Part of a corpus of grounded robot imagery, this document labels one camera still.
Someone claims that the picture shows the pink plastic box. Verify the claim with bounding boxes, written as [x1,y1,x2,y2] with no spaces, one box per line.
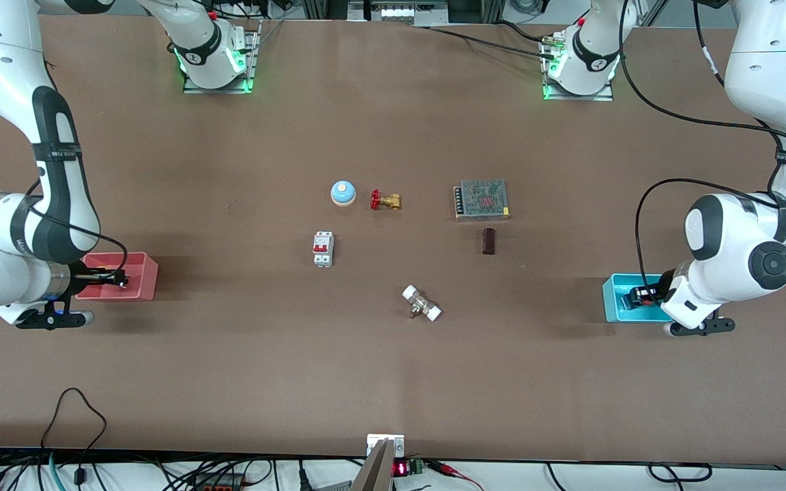
[75,252,159,302]

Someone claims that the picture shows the cyan plastic box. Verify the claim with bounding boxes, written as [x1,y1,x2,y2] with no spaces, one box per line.
[602,273,675,323]

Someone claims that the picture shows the perforated metal power supply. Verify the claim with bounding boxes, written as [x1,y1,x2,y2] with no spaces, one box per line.
[453,179,511,221]

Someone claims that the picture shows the white circuit breaker red switches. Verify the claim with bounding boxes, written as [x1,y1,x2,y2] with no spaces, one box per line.
[312,231,335,269]

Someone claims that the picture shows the white-ended pipe valve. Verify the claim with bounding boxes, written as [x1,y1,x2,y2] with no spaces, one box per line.
[401,284,443,323]

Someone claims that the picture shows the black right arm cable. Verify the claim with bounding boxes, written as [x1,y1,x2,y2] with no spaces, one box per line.
[23,174,129,282]

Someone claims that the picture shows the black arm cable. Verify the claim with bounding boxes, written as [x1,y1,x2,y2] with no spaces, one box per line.
[23,174,129,282]
[618,0,786,291]

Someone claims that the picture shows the black looped table cable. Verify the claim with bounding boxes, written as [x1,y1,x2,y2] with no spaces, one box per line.
[40,387,108,486]

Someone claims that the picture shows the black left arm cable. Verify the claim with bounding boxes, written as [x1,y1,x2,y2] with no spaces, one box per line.
[618,0,786,291]

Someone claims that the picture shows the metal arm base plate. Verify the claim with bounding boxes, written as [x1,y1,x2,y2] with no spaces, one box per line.
[542,33,615,102]
[182,19,261,95]

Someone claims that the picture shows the black cable across table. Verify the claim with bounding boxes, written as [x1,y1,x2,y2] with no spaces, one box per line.
[412,23,559,59]

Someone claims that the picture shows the metal table edge bracket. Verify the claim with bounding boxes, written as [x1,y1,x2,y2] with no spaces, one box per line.
[366,433,406,458]

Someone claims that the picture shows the grey camera mount bar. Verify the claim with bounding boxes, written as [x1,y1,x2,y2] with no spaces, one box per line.
[350,439,395,491]

